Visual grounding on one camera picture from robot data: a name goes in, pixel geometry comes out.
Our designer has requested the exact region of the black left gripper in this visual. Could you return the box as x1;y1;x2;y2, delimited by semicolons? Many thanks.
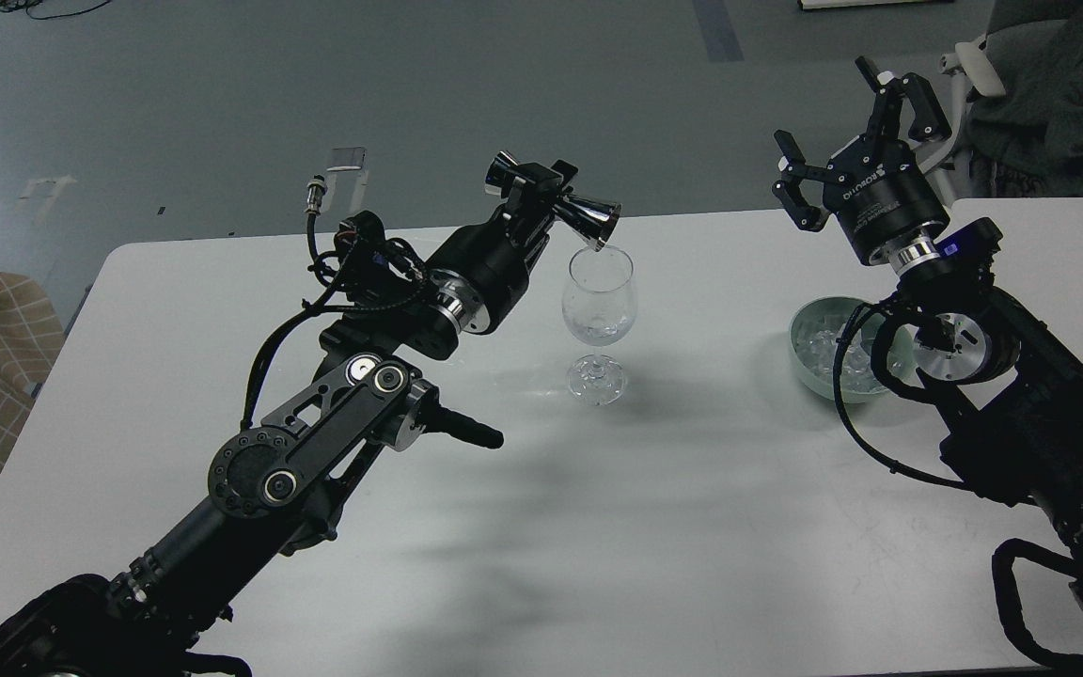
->
427;162;579;335

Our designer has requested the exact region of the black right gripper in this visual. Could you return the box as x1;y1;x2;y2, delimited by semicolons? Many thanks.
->
771;56;951;266

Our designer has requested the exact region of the steel cocktail jigger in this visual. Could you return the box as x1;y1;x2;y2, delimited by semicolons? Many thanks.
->
485;149;619;250

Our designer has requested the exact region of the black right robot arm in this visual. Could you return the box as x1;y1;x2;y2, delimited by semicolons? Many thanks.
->
771;56;1083;676

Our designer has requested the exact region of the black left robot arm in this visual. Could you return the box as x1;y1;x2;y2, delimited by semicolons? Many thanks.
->
0;151;619;676

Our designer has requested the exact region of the clear wine glass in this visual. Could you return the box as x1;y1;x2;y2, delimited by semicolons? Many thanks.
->
560;244;637;406

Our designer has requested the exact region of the green bowl of ice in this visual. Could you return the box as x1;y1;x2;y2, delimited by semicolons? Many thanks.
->
788;296;890;404

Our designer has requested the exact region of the white office chair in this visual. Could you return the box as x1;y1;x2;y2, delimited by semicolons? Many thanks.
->
915;34;1007;207

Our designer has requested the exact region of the grey tape on floor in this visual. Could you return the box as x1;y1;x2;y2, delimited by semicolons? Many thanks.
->
325;146;367;173

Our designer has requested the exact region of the person in grey clothes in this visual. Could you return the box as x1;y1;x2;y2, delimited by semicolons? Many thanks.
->
965;1;1083;197

